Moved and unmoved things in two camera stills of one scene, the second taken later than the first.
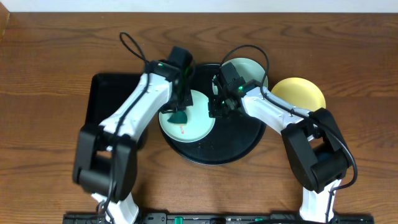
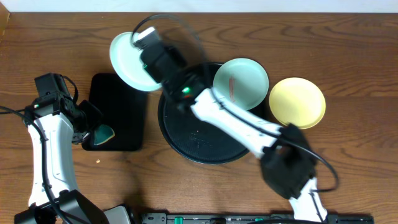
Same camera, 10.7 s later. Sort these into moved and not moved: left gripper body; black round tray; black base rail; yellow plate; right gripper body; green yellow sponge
Moved: right gripper body; green yellow sponge; left gripper body
Not moved: black round tray; yellow plate; black base rail
